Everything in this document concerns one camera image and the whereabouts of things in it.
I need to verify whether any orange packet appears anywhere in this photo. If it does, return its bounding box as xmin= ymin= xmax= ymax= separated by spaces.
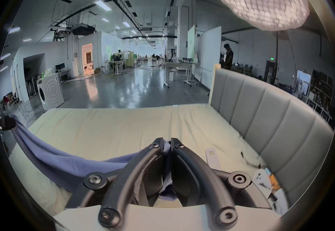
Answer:
xmin=270 ymin=174 xmax=282 ymax=190

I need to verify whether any dark storage shelf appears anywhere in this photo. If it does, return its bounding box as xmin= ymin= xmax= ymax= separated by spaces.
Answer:
xmin=309 ymin=70 xmax=335 ymax=120

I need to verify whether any blue garment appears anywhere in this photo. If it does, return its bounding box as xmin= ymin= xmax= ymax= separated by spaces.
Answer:
xmin=10 ymin=113 xmax=181 ymax=201

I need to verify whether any desk with monitors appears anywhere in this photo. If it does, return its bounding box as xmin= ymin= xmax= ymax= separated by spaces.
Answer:
xmin=54 ymin=63 xmax=73 ymax=82

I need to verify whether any bed with beige sheet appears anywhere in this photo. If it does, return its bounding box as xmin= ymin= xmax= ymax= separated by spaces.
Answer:
xmin=8 ymin=104 xmax=291 ymax=217

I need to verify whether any black cable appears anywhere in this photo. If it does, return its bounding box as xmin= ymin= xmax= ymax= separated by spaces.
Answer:
xmin=240 ymin=151 xmax=263 ymax=169

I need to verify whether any white remote control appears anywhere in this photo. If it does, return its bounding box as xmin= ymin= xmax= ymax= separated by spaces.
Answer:
xmin=205 ymin=148 xmax=222 ymax=169

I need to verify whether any grey padded headboard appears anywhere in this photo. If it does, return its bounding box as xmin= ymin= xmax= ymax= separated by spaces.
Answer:
xmin=209 ymin=63 xmax=335 ymax=215

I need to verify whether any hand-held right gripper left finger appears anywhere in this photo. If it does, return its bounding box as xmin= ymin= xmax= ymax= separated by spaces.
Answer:
xmin=65 ymin=138 xmax=168 ymax=228

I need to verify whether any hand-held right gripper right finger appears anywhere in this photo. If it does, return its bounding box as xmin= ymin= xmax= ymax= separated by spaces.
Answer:
xmin=170 ymin=138 xmax=273 ymax=228

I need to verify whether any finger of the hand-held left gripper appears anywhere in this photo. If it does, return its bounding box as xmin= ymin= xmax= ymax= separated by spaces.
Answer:
xmin=0 ymin=116 xmax=16 ymax=132

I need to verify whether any white table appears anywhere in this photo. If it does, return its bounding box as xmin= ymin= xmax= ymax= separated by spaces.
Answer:
xmin=162 ymin=62 xmax=184 ymax=88
xmin=183 ymin=62 xmax=200 ymax=87

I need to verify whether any white washing machine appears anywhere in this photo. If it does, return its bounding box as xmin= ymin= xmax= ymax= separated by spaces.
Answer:
xmin=36 ymin=67 xmax=65 ymax=111

